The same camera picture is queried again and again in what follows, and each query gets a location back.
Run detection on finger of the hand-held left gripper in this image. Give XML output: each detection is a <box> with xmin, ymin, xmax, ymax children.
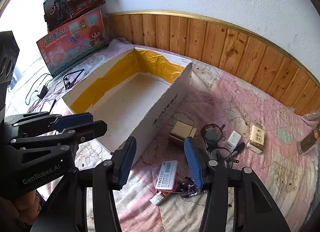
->
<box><xmin>4</xmin><ymin>112</ymin><xmax>93</xmax><ymax>132</ymax></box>
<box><xmin>9</xmin><ymin>120</ymin><xmax>108</xmax><ymax>151</ymax></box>

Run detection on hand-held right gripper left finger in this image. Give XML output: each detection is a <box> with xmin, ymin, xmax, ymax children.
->
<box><xmin>30</xmin><ymin>136</ymin><xmax>137</xmax><ymax>232</ymax></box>

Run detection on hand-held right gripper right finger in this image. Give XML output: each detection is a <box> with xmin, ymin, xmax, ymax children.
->
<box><xmin>184</xmin><ymin>137</ymin><xmax>290</xmax><ymax>232</ymax></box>

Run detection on purple and silver action figure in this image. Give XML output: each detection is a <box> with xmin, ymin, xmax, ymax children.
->
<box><xmin>180</xmin><ymin>177</ymin><xmax>200</xmax><ymax>197</ymax></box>

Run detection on white and red staples box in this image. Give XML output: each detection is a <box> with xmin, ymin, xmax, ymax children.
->
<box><xmin>155</xmin><ymin>160</ymin><xmax>180</xmax><ymax>192</ymax></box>

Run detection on black-framed glasses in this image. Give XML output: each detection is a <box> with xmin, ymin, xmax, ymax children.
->
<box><xmin>201</xmin><ymin>123</ymin><xmax>240</xmax><ymax>170</ymax></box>

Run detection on green tape roll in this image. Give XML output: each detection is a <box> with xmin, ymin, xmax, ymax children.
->
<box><xmin>205</xmin><ymin>127</ymin><xmax>219</xmax><ymax>144</ymax></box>

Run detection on small gold box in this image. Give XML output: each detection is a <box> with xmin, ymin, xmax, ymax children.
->
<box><xmin>169</xmin><ymin>120</ymin><xmax>197</xmax><ymax>147</ymax></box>

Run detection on black marker pen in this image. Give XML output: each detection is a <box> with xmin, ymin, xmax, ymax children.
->
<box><xmin>230</xmin><ymin>142</ymin><xmax>246</xmax><ymax>159</ymax></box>

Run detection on small red and white packet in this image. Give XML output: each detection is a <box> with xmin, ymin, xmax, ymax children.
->
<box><xmin>150</xmin><ymin>189</ymin><xmax>173</xmax><ymax>206</ymax></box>

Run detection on white cardboard box yellow tape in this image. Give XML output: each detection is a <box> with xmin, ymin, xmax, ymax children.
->
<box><xmin>61</xmin><ymin>45</ymin><xmax>193</xmax><ymax>154</ymax></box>

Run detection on gold and white tissue pack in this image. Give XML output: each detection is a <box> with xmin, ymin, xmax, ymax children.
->
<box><xmin>246</xmin><ymin>124</ymin><xmax>266</xmax><ymax>153</ymax></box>

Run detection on person's left hand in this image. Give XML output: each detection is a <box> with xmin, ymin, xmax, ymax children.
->
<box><xmin>0</xmin><ymin>192</ymin><xmax>42</xmax><ymax>232</ymax></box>

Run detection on black neckband earphones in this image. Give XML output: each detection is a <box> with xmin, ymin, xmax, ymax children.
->
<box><xmin>62</xmin><ymin>68</ymin><xmax>84</xmax><ymax>90</ymax></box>

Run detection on white charger plug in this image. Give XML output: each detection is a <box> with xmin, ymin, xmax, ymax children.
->
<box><xmin>226</xmin><ymin>131</ymin><xmax>242</xmax><ymax>150</ymax></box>

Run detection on pink printed blanket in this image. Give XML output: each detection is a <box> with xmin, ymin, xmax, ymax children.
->
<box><xmin>5</xmin><ymin>37</ymin><xmax>320</xmax><ymax>232</ymax></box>

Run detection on pink washing machine toy box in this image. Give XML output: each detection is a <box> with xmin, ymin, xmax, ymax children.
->
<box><xmin>36</xmin><ymin>10</ymin><xmax>110</xmax><ymax>77</ymax></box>

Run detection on glass bottle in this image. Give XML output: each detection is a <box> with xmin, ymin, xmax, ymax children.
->
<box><xmin>299</xmin><ymin>119</ymin><xmax>320</xmax><ymax>156</ymax></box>

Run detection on clear bubble wrap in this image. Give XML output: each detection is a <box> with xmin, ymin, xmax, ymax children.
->
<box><xmin>301</xmin><ymin>111</ymin><xmax>320</xmax><ymax>122</ymax></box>

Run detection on black adapter with cable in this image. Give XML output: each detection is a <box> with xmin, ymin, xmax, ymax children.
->
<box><xmin>25</xmin><ymin>73</ymin><xmax>54</xmax><ymax>105</ymax></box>

